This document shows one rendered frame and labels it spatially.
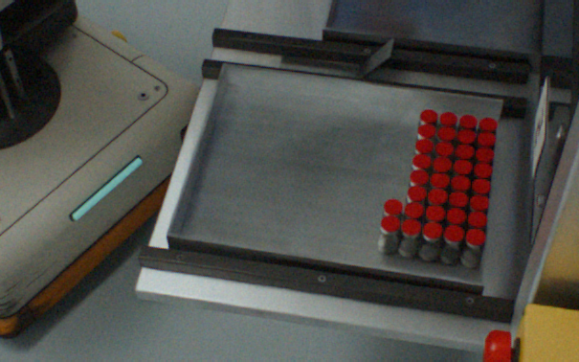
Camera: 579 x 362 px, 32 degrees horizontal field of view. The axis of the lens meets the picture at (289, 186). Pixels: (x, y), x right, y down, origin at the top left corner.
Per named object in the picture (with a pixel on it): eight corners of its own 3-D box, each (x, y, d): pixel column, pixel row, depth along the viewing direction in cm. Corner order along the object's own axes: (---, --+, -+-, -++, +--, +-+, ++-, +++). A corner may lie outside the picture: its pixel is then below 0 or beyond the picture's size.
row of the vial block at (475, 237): (493, 143, 118) (499, 118, 115) (479, 270, 108) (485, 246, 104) (474, 141, 119) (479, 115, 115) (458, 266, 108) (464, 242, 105)
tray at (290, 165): (499, 119, 121) (502, 100, 118) (479, 303, 106) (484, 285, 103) (225, 82, 126) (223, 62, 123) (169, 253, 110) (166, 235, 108)
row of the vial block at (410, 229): (435, 135, 119) (439, 109, 116) (416, 260, 109) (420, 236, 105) (417, 132, 120) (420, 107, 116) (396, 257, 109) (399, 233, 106)
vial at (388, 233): (399, 240, 110) (402, 215, 107) (396, 257, 109) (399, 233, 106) (379, 237, 111) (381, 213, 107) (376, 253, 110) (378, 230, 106)
